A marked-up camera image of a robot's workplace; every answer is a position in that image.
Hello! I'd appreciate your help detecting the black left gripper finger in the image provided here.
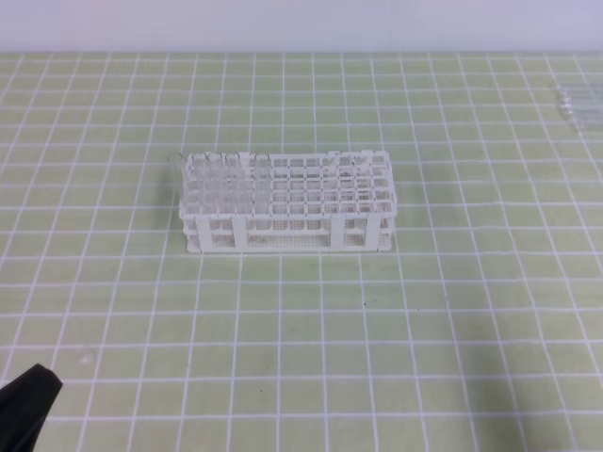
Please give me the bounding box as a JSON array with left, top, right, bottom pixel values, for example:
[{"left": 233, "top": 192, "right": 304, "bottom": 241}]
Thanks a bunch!
[{"left": 0, "top": 363, "right": 63, "bottom": 452}]

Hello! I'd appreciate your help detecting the clear glass test tube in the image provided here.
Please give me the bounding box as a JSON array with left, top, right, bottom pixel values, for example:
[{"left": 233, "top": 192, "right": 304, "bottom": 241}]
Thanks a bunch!
[{"left": 253, "top": 153, "right": 270, "bottom": 216}]

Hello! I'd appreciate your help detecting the white test tube rack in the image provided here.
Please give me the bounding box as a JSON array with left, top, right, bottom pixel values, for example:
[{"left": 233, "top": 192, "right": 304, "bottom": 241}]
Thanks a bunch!
[{"left": 170, "top": 150, "right": 398, "bottom": 253}]

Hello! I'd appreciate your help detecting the green checked tablecloth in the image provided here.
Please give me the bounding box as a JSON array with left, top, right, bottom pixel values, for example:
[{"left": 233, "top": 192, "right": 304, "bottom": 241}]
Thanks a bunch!
[{"left": 1, "top": 53, "right": 602, "bottom": 451}]

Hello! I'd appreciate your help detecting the row of spare glass tubes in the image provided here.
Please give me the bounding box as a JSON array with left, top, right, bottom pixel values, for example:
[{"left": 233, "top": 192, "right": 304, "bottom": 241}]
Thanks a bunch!
[{"left": 549, "top": 82, "right": 603, "bottom": 132}]

